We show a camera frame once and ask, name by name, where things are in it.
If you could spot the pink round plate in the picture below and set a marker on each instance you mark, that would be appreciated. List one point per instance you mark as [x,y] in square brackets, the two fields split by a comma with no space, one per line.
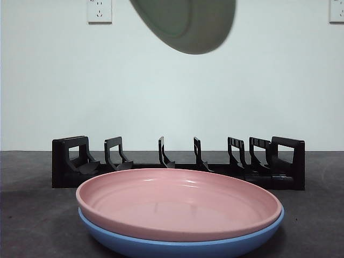
[177,204]

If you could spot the green round plate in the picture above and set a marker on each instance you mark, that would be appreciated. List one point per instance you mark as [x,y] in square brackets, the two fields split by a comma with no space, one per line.
[188,24]

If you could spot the blue round plate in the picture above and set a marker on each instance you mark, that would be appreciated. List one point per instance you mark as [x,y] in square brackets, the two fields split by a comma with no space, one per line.
[134,246]

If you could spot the black plastic dish rack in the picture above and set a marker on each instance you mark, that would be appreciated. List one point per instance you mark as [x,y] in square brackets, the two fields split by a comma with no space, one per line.
[297,161]

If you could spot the white wall socket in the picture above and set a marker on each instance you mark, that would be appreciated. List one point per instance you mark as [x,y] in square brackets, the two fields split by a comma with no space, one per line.
[99,12]
[337,10]

